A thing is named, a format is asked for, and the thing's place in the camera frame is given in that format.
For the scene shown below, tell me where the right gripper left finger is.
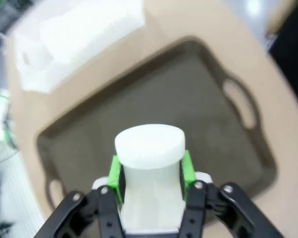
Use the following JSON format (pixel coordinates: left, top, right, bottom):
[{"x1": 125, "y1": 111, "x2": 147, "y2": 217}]
[{"x1": 37, "y1": 155, "x2": 127, "y2": 238}]

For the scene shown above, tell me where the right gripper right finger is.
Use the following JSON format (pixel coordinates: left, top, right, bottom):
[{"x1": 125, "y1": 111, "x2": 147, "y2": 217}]
[{"x1": 178, "y1": 150, "x2": 284, "y2": 238}]

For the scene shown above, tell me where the translucent capped conical flask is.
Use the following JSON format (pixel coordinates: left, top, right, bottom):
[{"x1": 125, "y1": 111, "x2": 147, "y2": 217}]
[{"x1": 114, "y1": 123, "x2": 187, "y2": 230}]

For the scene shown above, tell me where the dark brown plastic tray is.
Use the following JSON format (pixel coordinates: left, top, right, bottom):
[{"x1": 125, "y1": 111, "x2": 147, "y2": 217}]
[{"x1": 36, "y1": 36, "x2": 279, "y2": 216}]

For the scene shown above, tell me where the white perforated plastic basket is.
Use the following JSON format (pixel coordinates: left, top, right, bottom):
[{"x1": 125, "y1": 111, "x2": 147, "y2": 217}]
[{"x1": 13, "y1": 0, "x2": 146, "y2": 94}]

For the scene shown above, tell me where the person in black shirt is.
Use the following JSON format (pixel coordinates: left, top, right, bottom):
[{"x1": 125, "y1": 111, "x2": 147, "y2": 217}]
[{"x1": 267, "y1": 0, "x2": 298, "y2": 100}]

